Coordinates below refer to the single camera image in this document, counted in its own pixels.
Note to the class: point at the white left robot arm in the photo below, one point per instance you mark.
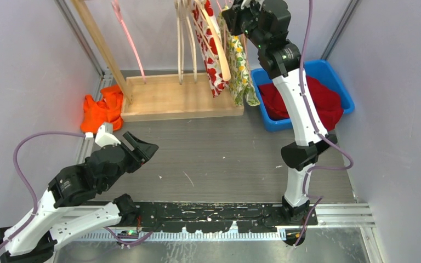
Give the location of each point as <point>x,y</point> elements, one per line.
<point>42,231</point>

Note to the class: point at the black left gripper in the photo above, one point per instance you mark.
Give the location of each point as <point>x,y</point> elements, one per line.
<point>143,151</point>

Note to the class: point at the orange cloth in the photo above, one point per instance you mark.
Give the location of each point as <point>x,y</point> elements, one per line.
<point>107,109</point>

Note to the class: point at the blue plastic bin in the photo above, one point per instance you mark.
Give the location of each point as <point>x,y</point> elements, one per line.
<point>318,69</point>

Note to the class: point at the wooden hanger rack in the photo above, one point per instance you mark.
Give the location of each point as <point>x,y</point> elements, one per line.
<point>162,97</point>

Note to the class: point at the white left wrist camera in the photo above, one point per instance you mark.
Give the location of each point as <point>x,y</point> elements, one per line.
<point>104,135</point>

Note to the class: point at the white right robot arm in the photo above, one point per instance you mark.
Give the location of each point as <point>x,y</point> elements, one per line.
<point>285,67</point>

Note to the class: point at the dark red cloth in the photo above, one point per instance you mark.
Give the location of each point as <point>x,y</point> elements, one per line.
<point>327,103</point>

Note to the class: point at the lemon print skirt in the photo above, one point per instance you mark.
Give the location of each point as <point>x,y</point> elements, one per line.
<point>240,86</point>

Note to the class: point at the thick pink hanger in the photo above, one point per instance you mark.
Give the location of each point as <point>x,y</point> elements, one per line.
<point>116,8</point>

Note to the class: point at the red poppy print cloth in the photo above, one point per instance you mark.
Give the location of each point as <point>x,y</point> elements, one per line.
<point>207,47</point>

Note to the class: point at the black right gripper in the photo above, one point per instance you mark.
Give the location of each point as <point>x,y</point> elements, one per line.
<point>239,7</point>

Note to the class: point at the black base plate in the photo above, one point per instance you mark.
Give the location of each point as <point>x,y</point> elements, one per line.
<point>173,217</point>

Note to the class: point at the beige wooden hanger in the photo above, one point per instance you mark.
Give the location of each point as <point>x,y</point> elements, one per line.
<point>186,5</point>
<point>180,44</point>

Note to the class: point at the cream wooden hanger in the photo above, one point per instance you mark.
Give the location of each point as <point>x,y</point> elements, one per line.
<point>226,75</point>

